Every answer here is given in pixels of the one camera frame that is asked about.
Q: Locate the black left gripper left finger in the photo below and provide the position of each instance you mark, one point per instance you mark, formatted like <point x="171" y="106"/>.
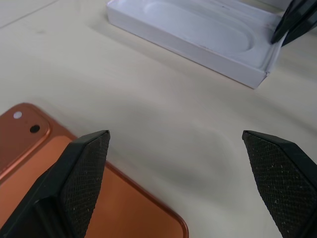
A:
<point x="74" y="178"/>

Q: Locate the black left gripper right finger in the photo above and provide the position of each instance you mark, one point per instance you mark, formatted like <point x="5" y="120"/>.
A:
<point x="284" y="178"/>

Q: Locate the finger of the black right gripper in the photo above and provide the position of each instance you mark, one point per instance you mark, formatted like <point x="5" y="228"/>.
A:
<point x="305" y="23"/>
<point x="288" y="19"/>

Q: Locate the white phone box base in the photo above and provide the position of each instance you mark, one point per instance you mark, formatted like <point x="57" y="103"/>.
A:
<point x="178" y="37"/>

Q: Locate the orange smartphone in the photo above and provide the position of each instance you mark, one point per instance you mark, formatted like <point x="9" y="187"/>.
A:
<point x="128" y="203"/>

